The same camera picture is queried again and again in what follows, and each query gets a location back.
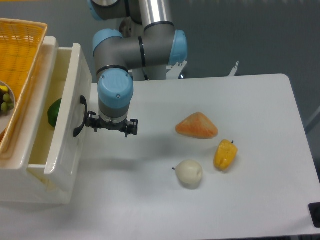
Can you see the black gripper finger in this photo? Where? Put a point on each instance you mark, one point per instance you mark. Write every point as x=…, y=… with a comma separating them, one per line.
x=92, y=121
x=131, y=127

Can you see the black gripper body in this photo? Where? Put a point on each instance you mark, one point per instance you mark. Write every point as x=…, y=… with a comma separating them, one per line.
x=112, y=126

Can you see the white top drawer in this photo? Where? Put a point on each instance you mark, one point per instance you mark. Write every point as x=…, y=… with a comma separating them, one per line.
x=67, y=112

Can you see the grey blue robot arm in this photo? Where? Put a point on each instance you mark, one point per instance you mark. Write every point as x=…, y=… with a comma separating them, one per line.
x=160, y=44

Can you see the white drawer cabinet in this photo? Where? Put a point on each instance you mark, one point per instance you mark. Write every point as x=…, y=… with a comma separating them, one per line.
x=17, y=184

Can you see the green bell pepper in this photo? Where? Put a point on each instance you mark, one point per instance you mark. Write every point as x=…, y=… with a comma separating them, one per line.
x=53, y=112

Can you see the orange triangular bread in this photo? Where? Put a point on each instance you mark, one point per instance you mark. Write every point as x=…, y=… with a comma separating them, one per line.
x=197, y=125

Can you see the white pear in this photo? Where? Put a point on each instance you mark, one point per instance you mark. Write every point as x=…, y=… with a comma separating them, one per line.
x=189, y=173

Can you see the white plate with fruit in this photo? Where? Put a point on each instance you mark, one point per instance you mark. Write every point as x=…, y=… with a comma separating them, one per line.
x=7, y=106

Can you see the yellow bell pepper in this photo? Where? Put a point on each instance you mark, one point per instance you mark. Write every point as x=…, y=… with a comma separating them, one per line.
x=225, y=155

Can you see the yellow woven basket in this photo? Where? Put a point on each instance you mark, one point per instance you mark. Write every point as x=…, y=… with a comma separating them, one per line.
x=20, y=44

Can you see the black corner object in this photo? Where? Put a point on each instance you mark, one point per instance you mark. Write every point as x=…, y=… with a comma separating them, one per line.
x=314, y=209

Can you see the white metal bracket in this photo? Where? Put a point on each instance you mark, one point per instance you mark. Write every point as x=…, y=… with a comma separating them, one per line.
x=234, y=70

